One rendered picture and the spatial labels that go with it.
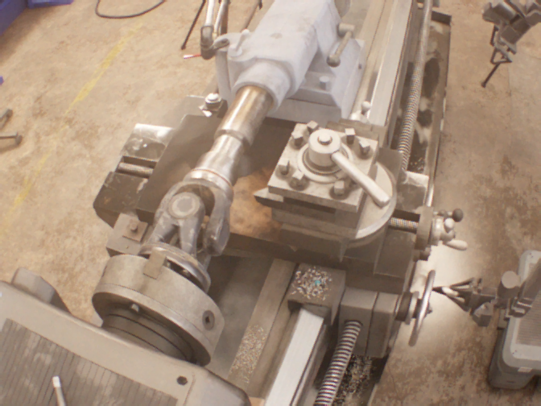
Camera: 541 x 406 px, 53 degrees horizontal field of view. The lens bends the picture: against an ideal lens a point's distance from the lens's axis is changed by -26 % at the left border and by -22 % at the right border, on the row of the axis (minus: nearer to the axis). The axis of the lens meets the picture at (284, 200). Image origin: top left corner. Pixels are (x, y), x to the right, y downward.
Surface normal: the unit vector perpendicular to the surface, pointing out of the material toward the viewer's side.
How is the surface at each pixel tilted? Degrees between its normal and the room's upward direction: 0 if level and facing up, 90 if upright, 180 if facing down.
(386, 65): 36
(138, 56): 0
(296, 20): 0
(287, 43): 0
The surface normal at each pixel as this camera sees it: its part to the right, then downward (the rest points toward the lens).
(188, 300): 0.65, -0.29
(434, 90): -0.07, -0.63
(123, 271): -0.32, -0.66
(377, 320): -0.30, 0.75
